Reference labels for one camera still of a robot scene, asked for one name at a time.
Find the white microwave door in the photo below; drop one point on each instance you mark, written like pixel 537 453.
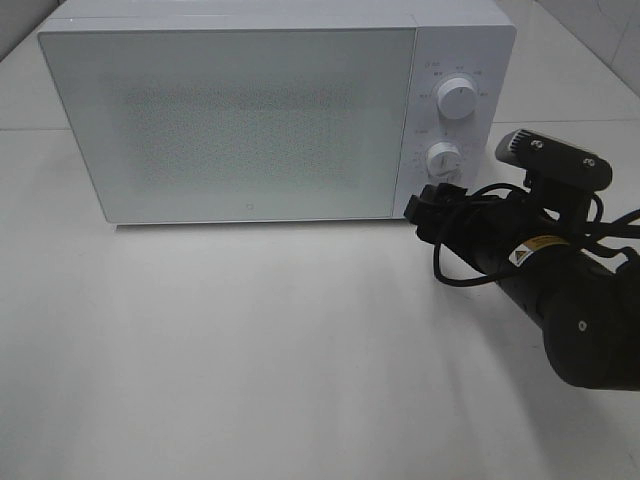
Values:
pixel 205 126

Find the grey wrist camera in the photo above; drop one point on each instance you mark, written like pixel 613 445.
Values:
pixel 555 160

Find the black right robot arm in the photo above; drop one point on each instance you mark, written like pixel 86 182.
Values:
pixel 587 308

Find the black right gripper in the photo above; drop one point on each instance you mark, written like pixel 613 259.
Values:
pixel 504 231

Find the white microwave oven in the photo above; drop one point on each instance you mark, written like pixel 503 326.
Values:
pixel 473 38

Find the white microwave knob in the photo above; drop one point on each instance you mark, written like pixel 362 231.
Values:
pixel 456 97
pixel 443 159

